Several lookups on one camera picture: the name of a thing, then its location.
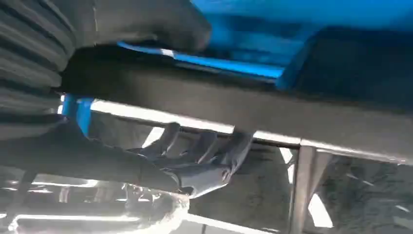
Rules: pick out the ribbed grey right arm sleeve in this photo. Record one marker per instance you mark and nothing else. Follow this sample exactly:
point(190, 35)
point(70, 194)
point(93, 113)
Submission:
point(29, 48)

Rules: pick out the blue plastic tray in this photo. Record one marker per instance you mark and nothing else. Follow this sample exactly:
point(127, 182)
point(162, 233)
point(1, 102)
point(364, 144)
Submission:
point(258, 38)

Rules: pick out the steel bench frame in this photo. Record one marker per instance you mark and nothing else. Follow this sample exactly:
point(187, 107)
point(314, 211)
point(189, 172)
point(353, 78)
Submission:
point(226, 109)

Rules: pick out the shiny metal frame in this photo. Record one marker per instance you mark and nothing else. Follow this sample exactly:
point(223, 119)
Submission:
point(96, 210)

